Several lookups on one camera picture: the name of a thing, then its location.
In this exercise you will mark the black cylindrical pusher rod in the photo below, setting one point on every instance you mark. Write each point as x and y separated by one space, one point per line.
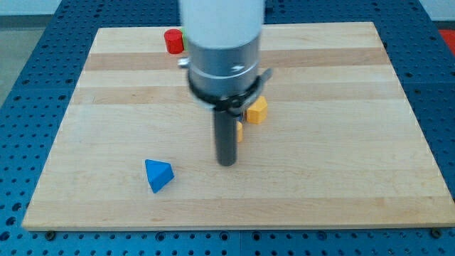
225 128

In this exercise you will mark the yellow heart block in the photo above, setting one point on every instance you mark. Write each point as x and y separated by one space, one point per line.
239 132

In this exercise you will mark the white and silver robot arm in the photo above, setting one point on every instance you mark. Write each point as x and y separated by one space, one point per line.
222 42

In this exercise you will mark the yellow hexagon block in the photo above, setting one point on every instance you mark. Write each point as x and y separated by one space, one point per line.
257 112

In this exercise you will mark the blue triangle block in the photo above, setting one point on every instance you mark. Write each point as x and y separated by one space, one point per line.
158 174

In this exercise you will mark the red cylinder block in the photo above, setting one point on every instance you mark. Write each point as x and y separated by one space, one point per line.
174 41

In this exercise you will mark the green block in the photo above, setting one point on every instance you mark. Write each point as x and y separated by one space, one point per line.
184 39

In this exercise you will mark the wooden board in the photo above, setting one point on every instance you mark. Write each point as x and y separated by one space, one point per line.
340 147

